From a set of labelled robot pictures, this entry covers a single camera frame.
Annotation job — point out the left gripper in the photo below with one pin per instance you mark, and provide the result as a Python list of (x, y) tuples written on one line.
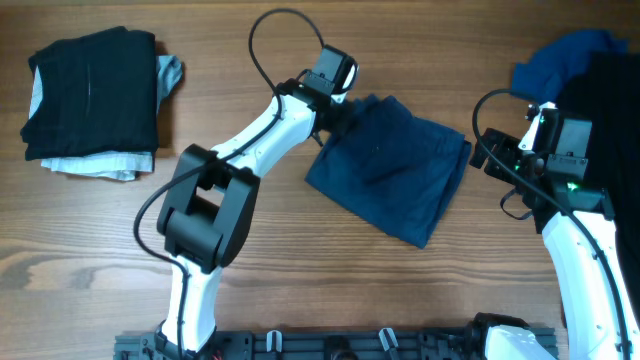
[(342, 121)]

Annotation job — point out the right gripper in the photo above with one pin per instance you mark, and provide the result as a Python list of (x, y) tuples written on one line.
[(505, 143)]

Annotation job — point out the navy blue shorts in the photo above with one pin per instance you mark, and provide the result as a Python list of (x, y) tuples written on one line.
[(393, 169)]

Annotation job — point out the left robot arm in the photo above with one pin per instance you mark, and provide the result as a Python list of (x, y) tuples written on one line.
[(206, 216)]

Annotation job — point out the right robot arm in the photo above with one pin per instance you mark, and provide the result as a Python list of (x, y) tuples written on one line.
[(576, 220)]

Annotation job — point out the blue shirt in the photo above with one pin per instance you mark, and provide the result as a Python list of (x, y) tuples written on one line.
[(553, 66)]

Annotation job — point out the black shirt on pile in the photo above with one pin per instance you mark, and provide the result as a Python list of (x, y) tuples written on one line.
[(608, 95)]

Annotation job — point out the folded white grey shirt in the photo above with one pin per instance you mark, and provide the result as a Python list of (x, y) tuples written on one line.
[(115, 165)]

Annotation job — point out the folded black shirt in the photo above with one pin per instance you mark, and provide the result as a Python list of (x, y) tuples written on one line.
[(99, 94)]

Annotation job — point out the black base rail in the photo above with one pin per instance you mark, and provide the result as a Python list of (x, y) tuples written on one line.
[(430, 343)]

